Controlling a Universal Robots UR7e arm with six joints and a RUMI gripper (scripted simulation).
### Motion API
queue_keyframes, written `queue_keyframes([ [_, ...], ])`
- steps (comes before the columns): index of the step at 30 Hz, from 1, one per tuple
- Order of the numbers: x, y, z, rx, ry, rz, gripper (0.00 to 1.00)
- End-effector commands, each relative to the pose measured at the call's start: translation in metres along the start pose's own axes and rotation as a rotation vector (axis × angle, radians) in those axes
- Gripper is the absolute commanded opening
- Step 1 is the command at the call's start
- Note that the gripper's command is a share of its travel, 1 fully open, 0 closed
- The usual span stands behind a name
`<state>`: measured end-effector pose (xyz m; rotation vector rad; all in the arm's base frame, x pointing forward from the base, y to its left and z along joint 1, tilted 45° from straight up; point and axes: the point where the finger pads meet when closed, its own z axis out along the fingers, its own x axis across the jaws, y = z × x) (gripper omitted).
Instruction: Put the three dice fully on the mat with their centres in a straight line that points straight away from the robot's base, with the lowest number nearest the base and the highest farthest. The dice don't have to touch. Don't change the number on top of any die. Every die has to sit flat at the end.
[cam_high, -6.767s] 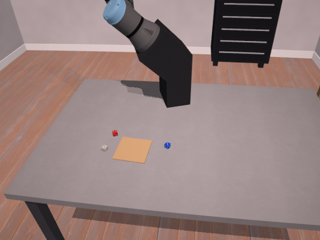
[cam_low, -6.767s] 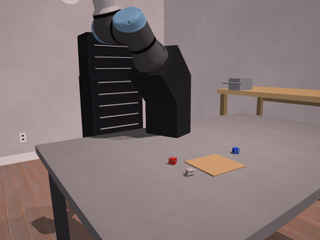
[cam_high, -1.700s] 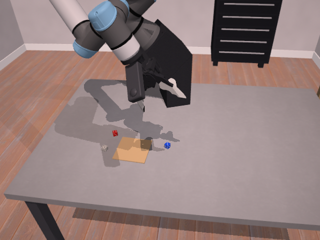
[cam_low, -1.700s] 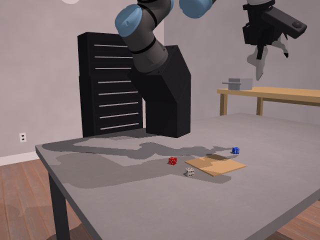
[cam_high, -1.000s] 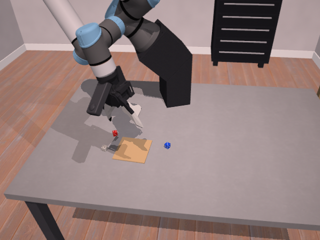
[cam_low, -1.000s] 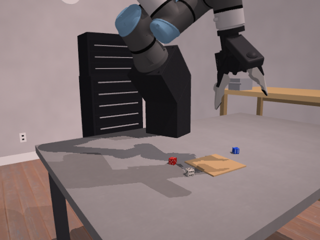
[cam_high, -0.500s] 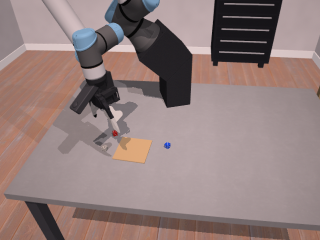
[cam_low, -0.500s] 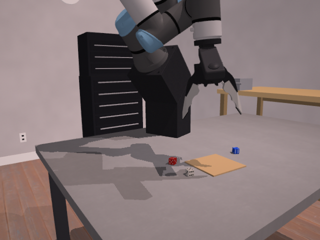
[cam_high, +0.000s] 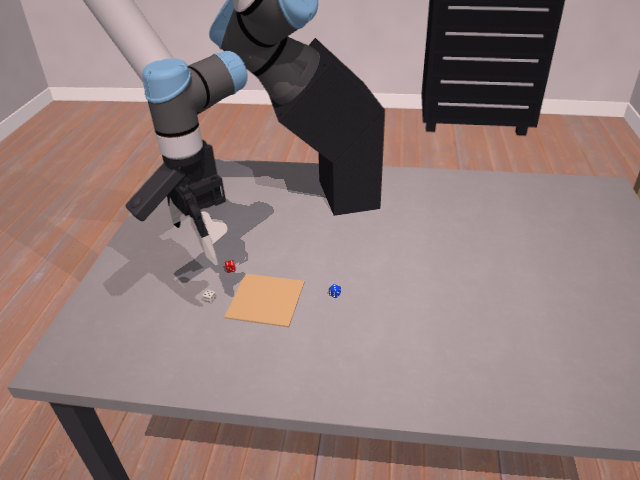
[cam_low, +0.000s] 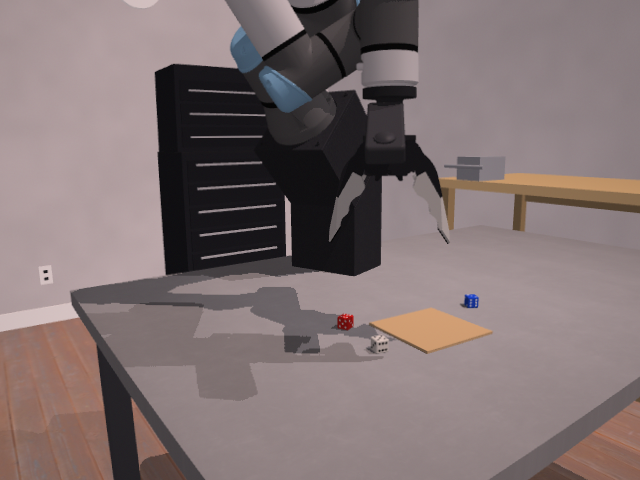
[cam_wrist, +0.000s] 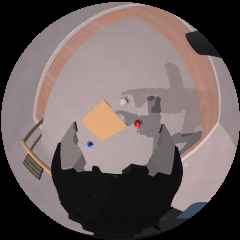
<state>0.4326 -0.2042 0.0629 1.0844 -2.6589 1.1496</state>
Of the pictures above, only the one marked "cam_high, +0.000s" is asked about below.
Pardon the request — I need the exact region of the white die with black pips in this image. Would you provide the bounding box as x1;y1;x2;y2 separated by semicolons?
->
203;290;216;304

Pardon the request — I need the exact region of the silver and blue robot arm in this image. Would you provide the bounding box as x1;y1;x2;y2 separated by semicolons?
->
83;0;320;221

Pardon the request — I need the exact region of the blue die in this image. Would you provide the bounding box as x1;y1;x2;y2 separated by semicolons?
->
329;284;341;298

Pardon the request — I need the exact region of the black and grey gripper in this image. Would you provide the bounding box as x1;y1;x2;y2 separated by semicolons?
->
162;140;228;266

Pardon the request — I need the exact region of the orange mat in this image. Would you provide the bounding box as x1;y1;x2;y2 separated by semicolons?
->
224;274;305;327

